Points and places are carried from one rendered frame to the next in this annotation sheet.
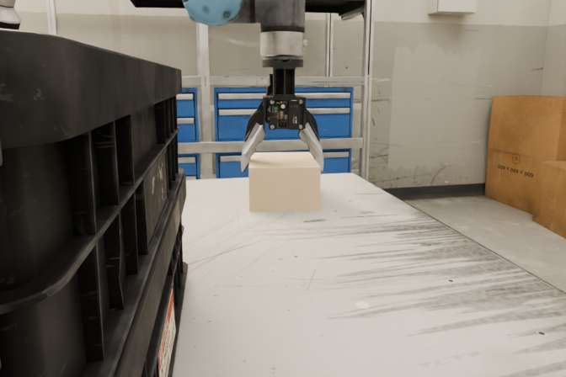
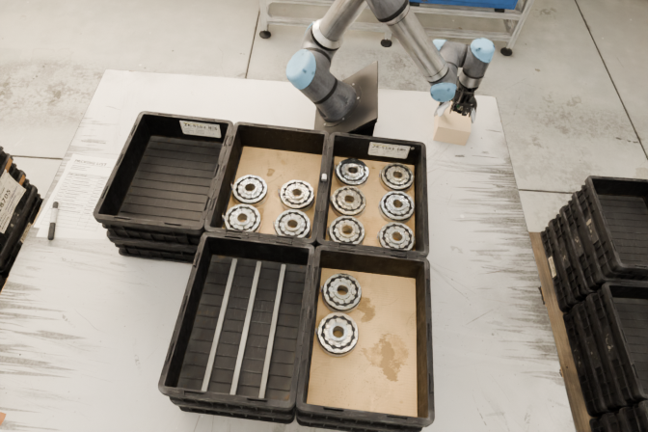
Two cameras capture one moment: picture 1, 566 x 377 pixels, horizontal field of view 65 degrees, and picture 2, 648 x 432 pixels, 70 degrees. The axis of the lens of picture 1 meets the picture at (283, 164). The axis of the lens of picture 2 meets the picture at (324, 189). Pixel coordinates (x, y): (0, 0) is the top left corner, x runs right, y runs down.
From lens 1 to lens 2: 1.23 m
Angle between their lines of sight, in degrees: 44
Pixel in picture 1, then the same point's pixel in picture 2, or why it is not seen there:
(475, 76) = not seen: outside the picture
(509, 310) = (503, 229)
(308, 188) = (462, 138)
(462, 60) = not seen: outside the picture
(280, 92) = (463, 98)
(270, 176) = (446, 130)
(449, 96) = not seen: outside the picture
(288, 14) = (477, 72)
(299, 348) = (440, 229)
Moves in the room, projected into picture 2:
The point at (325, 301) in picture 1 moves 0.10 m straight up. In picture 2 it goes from (451, 212) to (460, 195)
